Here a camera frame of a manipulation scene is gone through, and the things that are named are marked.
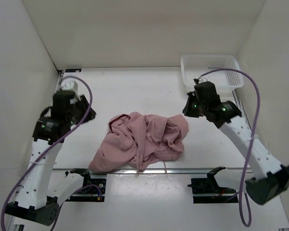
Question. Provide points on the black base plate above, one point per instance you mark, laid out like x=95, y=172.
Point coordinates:
x=94, y=191
x=204, y=193

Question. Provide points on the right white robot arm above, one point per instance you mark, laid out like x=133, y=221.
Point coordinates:
x=271, y=177

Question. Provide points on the white plastic mesh basket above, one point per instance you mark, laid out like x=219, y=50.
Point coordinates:
x=213, y=68

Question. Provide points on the black corner bracket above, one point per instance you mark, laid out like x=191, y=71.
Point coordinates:
x=73, y=70

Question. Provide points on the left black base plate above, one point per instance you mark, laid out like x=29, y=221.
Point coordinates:
x=94, y=191

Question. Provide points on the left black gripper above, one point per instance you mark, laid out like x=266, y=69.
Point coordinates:
x=83, y=102

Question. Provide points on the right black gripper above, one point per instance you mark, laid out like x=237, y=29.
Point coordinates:
x=187, y=110

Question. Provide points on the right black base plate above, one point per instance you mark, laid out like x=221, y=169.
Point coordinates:
x=204, y=193

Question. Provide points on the pink trousers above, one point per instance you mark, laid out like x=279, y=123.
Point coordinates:
x=140, y=140

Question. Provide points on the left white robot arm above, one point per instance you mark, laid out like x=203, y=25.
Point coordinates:
x=31, y=198

